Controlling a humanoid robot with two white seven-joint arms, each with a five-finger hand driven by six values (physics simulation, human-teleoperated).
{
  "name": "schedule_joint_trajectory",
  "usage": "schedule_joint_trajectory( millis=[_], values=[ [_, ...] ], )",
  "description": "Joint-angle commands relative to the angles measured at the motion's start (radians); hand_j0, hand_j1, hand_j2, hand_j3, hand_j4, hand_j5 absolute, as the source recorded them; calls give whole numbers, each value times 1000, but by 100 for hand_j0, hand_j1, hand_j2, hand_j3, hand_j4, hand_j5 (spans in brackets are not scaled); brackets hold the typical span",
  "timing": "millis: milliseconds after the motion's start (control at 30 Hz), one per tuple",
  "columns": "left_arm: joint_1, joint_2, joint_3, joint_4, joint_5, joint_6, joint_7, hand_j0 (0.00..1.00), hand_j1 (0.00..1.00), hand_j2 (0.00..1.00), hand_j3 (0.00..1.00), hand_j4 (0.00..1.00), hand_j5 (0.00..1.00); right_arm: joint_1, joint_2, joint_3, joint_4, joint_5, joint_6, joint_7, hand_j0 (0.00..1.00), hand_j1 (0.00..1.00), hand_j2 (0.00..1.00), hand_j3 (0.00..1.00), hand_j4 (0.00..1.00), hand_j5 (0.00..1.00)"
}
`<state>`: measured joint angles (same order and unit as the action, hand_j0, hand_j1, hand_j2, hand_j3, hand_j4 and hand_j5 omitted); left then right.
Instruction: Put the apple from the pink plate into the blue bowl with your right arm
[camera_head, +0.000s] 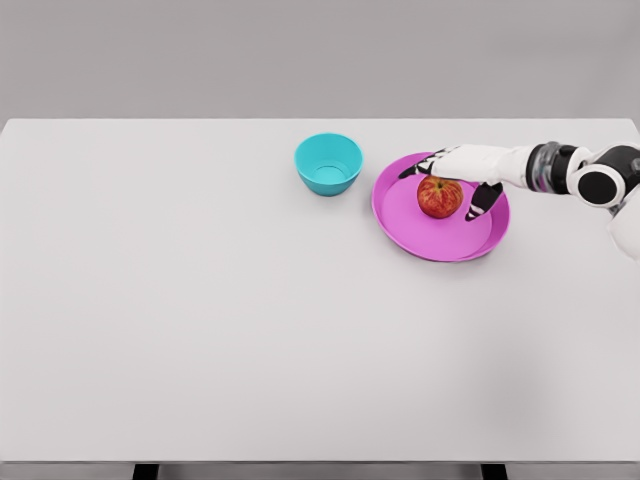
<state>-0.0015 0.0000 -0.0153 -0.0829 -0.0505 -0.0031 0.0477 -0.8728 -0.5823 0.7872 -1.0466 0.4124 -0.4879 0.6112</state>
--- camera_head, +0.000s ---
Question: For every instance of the red apple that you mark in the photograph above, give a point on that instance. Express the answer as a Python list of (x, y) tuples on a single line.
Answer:
[(439, 197)]

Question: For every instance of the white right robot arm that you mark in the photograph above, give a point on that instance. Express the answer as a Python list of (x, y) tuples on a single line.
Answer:
[(575, 172)]

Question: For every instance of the blue bowl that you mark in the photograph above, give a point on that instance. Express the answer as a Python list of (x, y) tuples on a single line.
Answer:
[(328, 165)]

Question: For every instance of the pink plate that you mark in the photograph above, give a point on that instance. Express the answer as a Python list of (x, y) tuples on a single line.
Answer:
[(440, 235)]

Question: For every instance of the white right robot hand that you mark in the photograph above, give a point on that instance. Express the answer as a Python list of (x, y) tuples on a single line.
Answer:
[(465, 162)]

